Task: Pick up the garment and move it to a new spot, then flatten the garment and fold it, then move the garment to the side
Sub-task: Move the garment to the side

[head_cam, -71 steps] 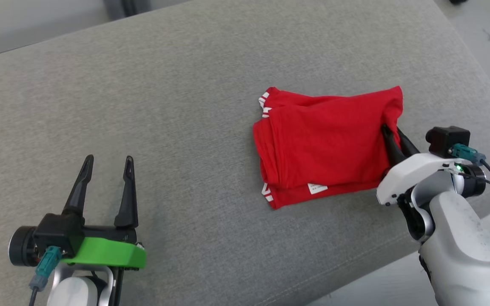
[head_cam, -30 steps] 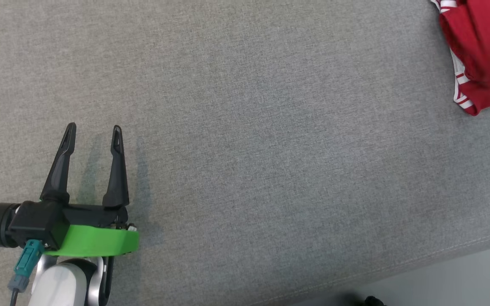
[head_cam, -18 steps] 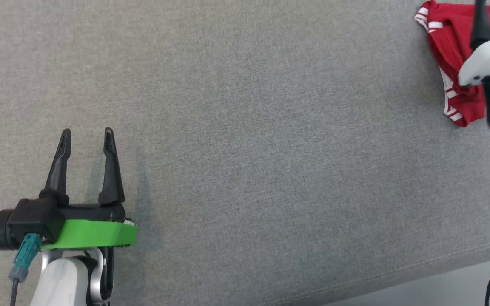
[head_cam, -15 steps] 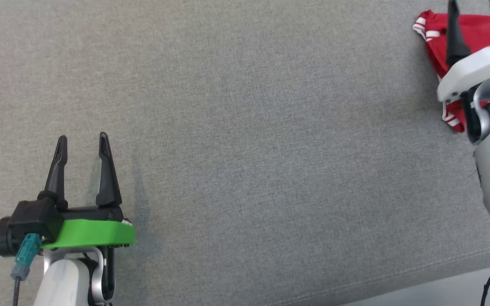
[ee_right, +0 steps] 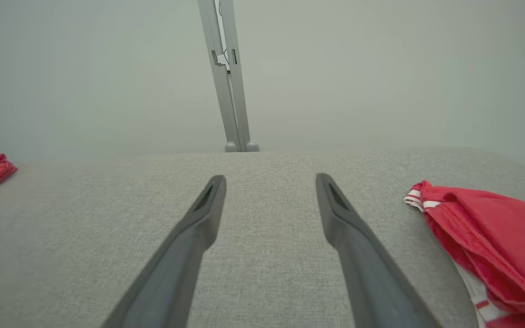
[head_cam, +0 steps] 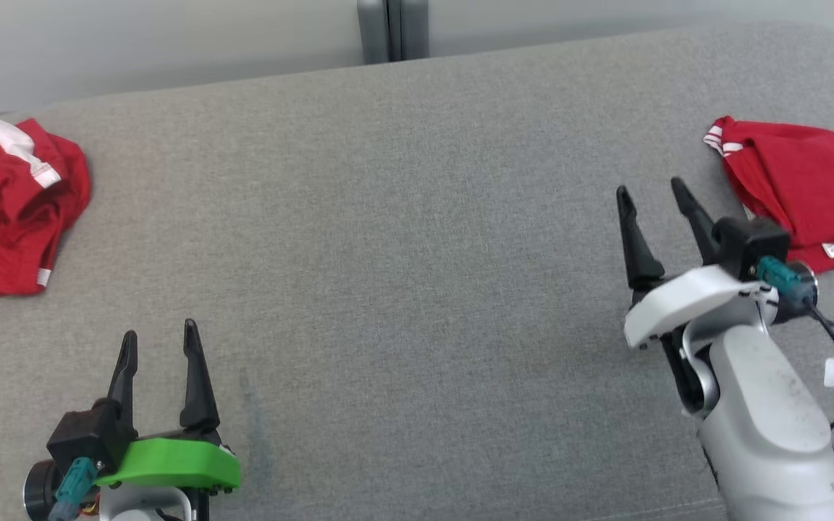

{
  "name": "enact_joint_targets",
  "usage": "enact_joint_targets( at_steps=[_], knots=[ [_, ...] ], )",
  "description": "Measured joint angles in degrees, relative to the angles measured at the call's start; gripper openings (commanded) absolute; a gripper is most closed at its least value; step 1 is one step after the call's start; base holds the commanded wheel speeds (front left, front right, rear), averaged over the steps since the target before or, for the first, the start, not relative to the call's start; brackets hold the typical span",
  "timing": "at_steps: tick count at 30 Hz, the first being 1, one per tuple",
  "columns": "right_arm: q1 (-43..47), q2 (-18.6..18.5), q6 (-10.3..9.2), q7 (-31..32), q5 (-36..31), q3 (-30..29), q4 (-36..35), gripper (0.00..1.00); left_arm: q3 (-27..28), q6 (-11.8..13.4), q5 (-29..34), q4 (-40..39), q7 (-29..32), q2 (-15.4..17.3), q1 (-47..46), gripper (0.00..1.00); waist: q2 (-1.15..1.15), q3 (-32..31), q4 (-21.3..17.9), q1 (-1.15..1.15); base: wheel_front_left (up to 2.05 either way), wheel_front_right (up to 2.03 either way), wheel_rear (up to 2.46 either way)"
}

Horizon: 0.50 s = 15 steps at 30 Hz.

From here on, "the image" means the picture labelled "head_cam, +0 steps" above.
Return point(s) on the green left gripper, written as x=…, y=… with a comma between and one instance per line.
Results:
x=171, y=463

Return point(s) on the teal right camera connector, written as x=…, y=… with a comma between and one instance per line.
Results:
x=782, y=278

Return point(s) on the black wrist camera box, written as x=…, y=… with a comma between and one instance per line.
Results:
x=84, y=434
x=754, y=246

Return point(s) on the red shorts with white stripe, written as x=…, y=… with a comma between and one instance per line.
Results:
x=4, y=217

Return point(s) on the red Bulls 23 jersey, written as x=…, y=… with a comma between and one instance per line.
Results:
x=815, y=181

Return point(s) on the teal camera connector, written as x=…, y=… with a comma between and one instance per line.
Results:
x=782, y=278
x=73, y=485

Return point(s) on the grey door frame post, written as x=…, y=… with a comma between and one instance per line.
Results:
x=392, y=29

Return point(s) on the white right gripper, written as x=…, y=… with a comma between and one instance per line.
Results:
x=685, y=300

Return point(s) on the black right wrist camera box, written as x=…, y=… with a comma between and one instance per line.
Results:
x=754, y=246

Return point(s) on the teal left camera connector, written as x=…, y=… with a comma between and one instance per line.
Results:
x=73, y=485

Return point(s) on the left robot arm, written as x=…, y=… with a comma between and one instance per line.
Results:
x=135, y=503

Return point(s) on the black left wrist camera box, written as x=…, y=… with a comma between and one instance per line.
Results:
x=84, y=434

